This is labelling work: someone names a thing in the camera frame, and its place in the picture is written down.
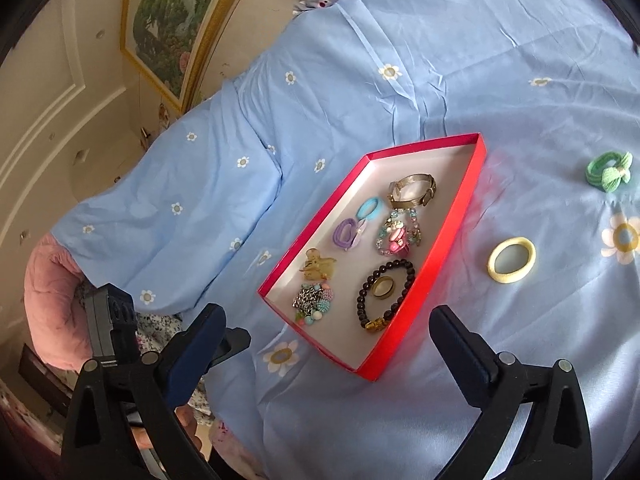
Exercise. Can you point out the pink cushion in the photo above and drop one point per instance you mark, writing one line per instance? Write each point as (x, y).
(56, 320)

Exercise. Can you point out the light blue floral bedsheet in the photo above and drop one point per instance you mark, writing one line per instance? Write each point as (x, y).
(545, 265)

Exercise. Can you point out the bronze metal wristwatch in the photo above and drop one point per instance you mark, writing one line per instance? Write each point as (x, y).
(415, 190)

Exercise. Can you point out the person's left hand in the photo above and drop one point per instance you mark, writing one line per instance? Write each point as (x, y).
(185, 415)

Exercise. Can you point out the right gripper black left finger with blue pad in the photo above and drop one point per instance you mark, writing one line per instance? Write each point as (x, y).
(98, 442)

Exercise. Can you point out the pink hair clip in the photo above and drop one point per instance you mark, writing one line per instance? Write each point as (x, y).
(398, 243)

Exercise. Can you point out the red shallow box tray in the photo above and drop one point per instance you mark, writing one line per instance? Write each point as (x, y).
(358, 318)

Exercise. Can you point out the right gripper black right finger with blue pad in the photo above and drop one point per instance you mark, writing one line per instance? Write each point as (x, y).
(555, 442)

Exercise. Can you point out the gold hair claw clip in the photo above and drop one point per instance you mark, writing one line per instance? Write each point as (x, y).
(317, 268)

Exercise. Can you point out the gold framed landscape painting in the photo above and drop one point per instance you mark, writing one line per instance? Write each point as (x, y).
(169, 41)

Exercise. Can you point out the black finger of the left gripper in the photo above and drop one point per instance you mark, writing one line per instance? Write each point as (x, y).
(221, 345)

